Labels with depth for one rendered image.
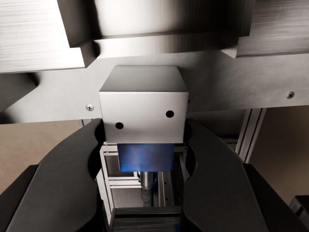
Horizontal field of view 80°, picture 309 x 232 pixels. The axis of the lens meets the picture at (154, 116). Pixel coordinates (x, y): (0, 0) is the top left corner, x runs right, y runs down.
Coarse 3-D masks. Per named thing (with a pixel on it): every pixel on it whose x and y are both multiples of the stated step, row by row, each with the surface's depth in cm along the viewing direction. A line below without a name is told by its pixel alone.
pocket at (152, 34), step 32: (64, 0) 5; (96, 0) 7; (128, 0) 7; (160, 0) 7; (192, 0) 7; (224, 0) 7; (96, 32) 8; (128, 32) 8; (160, 32) 8; (192, 32) 7; (224, 32) 6
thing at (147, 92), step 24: (120, 72) 13; (144, 72) 13; (168, 72) 13; (120, 96) 10; (144, 96) 10; (168, 96) 10; (120, 120) 11; (144, 120) 11; (168, 120) 11; (120, 144) 14; (144, 144) 14; (168, 144) 14; (120, 168) 15; (144, 168) 15; (168, 168) 15; (144, 192) 18
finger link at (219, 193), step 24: (192, 120) 11; (192, 144) 9; (216, 144) 9; (192, 168) 9; (216, 168) 8; (240, 168) 8; (192, 192) 7; (216, 192) 7; (240, 192) 7; (192, 216) 6; (216, 216) 6; (240, 216) 6
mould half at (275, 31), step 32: (0, 0) 5; (32, 0) 5; (256, 0) 5; (288, 0) 5; (0, 32) 5; (32, 32) 5; (64, 32) 5; (256, 32) 5; (288, 32) 5; (0, 64) 6; (32, 64) 6; (64, 64) 6
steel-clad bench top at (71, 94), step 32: (96, 64) 15; (128, 64) 15; (160, 64) 15; (192, 64) 15; (224, 64) 15; (256, 64) 15; (288, 64) 15; (32, 96) 16; (64, 96) 16; (96, 96) 16; (192, 96) 16; (224, 96) 16; (256, 96) 16; (288, 96) 16
